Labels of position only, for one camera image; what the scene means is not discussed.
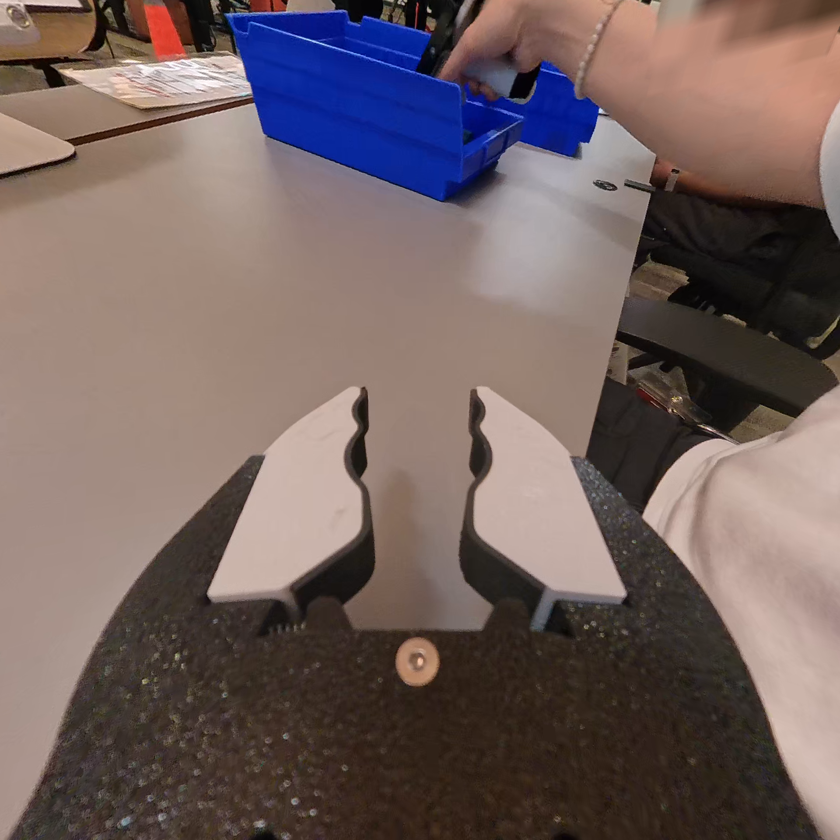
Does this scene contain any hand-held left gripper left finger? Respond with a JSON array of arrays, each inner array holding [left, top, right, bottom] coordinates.
[[206, 386, 376, 627]]

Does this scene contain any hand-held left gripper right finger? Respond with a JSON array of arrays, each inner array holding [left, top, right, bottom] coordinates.
[[459, 386, 629, 632]]

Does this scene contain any blue plastic bin with tag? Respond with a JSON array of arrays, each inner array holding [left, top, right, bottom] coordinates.
[[225, 10, 526, 202]]

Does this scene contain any person's right forearm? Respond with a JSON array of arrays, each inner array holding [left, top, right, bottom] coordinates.
[[581, 0, 840, 211]]

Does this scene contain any person's right hand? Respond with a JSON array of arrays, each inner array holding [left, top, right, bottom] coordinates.
[[436, 0, 611, 102]]

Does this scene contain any black bag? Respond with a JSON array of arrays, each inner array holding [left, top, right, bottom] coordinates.
[[586, 377, 729, 509]]

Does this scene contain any laminated paper sheet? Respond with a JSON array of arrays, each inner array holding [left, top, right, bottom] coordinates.
[[60, 54, 255, 110]]

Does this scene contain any instruction sheet on stand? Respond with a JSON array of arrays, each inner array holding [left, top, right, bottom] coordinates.
[[0, 0, 111, 179]]

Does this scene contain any white bead bracelet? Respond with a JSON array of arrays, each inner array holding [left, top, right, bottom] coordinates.
[[573, 0, 626, 101]]

